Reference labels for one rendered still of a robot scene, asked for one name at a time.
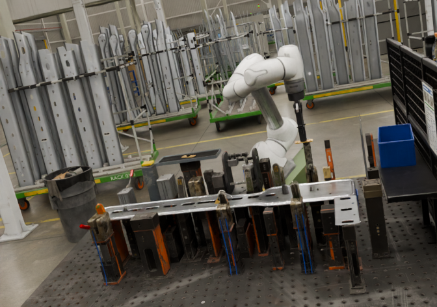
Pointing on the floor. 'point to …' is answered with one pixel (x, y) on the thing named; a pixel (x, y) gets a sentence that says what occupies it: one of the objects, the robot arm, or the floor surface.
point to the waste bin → (73, 198)
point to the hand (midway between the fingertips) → (302, 133)
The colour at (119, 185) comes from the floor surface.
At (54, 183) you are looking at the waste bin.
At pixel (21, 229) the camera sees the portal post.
